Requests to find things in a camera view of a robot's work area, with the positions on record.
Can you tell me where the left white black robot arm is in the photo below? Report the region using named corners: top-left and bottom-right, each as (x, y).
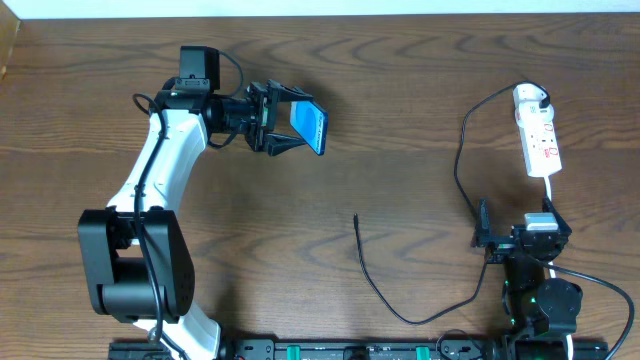
top-left (77, 46), bottom-right (329, 359)

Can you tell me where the white charger plug adapter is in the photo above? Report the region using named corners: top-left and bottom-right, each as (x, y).
top-left (515, 101), bottom-right (554, 128)

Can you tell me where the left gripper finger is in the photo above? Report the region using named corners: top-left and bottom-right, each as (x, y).
top-left (275, 85), bottom-right (313, 104)
top-left (265, 133), bottom-right (306, 156)

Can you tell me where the blue screen Galaxy smartphone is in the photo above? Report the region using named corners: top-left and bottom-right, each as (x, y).
top-left (290, 101), bottom-right (329, 156)

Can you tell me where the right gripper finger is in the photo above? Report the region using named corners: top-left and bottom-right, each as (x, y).
top-left (542, 197), bottom-right (571, 234)
top-left (474, 198), bottom-right (491, 240)

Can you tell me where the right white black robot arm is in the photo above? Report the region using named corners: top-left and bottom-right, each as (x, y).
top-left (474, 198), bottom-right (583, 359)

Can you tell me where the black USB charging cable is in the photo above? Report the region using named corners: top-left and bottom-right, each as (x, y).
top-left (353, 80), bottom-right (553, 327)

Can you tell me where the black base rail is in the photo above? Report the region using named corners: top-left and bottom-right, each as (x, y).
top-left (106, 337), bottom-right (608, 360)

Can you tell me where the white power strip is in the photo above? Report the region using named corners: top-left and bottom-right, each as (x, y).
top-left (513, 83), bottom-right (562, 178)

